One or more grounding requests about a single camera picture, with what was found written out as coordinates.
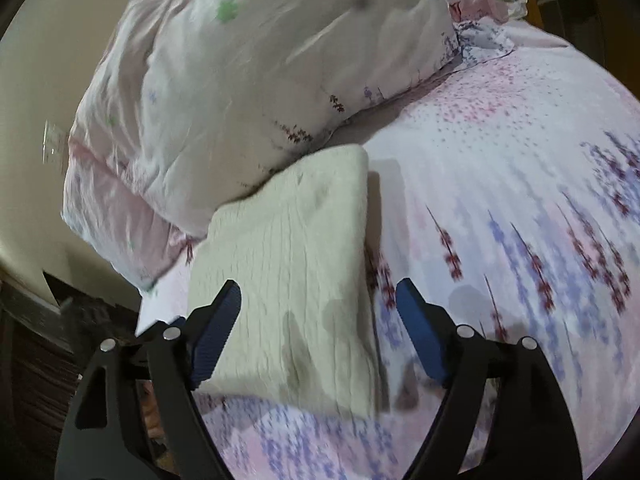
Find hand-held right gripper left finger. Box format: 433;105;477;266
54;279;244;480

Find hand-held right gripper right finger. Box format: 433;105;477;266
395;277;584;480

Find cream cable-knit cardigan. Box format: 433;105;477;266
187;143;392;419

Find dark wooden nightstand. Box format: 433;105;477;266
0;269;147;480

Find floral pink bed sheet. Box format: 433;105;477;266
134;15;640;480

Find wall socket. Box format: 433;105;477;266
42;119;69;165

